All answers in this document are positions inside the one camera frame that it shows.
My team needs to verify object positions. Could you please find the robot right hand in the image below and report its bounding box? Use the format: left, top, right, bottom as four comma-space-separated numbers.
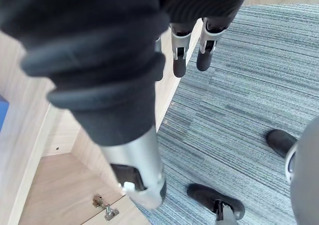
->
0, 0, 254, 210

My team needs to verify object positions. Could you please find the light wood cabinet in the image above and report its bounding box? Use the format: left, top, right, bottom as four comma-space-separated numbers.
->
0, 17, 204, 225

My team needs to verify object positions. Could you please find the blue folder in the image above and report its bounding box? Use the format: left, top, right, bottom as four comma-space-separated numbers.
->
0, 95, 11, 137

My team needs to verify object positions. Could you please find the light wood cabinet door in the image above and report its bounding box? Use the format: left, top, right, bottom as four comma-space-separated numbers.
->
18, 152, 127, 225

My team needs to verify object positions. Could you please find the metal cabinet door hinge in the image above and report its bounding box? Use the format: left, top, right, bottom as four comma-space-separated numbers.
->
92, 193, 120, 222

